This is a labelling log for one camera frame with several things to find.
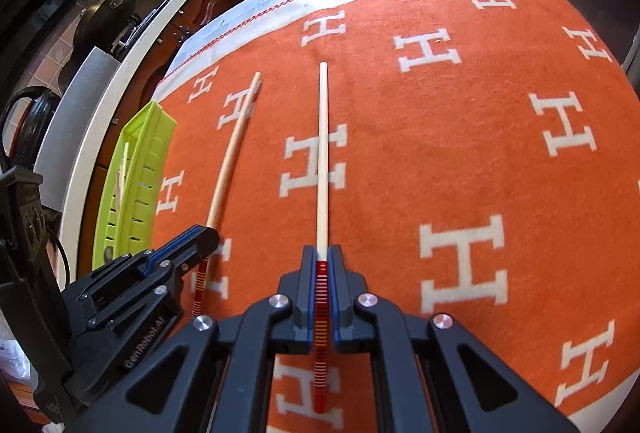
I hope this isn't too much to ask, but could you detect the orange H pattern blanket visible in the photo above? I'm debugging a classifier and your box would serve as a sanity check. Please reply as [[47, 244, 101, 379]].
[[152, 0, 639, 432]]

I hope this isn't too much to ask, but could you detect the black pressure cooker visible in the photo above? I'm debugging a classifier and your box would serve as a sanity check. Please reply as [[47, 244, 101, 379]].
[[1, 86, 61, 172]]

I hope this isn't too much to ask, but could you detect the steel splash guard panel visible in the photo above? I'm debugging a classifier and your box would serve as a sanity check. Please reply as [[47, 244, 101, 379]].
[[34, 47, 119, 212]]

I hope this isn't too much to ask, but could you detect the green plastic utensil tray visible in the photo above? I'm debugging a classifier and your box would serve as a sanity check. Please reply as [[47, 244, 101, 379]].
[[92, 101, 177, 269]]

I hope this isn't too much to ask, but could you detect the black wok with lid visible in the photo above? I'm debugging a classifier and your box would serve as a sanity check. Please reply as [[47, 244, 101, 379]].
[[74, 0, 136, 52]]

